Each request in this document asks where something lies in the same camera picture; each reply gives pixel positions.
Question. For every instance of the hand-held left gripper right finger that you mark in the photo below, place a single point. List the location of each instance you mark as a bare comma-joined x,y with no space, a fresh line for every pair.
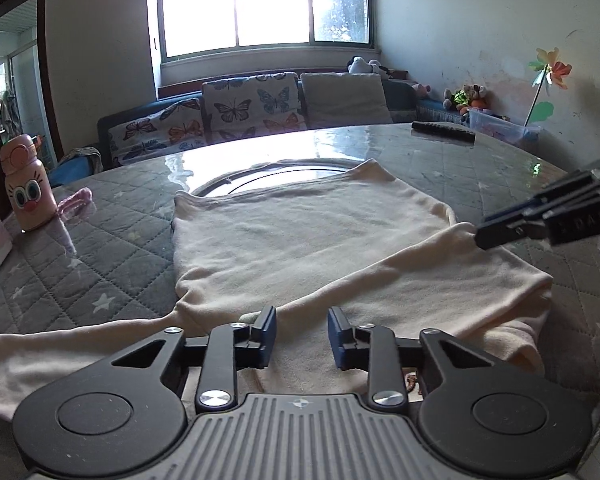
338,338

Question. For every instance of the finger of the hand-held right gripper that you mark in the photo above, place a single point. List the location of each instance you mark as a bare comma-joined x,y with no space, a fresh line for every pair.
505,232
560,191

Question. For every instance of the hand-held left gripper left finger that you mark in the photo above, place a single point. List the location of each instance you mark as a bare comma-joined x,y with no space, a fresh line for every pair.
266,336

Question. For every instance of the cream long-sleeve shirt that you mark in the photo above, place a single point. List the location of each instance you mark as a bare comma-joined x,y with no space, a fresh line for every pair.
310,240

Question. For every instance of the clear plastic storage box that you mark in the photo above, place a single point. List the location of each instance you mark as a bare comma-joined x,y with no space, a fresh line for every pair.
500,127

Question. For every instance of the black remote control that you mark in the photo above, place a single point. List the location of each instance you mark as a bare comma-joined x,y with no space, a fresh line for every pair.
442,130

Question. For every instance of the colourful pinwheel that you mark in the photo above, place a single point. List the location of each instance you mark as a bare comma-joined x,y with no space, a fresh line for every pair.
550,67

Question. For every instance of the brown and green plush toys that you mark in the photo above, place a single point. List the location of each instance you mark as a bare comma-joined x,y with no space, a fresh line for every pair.
466,96

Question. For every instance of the round glass turntable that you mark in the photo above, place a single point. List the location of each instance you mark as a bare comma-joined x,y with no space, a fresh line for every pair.
260,175

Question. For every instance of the pink plush toy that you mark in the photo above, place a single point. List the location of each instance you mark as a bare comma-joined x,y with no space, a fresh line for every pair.
422,90

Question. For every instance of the beige cushion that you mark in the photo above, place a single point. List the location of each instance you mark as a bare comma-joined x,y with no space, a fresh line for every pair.
345,97

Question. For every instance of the black and white plush toy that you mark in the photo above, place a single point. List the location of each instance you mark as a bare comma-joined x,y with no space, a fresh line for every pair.
361,65

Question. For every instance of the butterfly print cushion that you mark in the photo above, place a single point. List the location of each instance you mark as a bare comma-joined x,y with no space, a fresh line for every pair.
155,132
252,105

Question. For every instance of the dark blue sofa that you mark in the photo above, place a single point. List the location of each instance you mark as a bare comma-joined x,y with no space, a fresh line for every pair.
130,120

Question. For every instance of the blue and grey cloth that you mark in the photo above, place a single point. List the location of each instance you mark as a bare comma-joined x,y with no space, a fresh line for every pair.
77,162

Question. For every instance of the pink cartoon water bottle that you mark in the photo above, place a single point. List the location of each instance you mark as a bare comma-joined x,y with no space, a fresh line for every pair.
25,185

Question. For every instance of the window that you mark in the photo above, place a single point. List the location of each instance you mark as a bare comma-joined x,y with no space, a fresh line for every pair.
262,5

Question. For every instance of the dark wooden door frame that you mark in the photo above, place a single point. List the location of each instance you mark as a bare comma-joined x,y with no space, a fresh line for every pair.
42,60

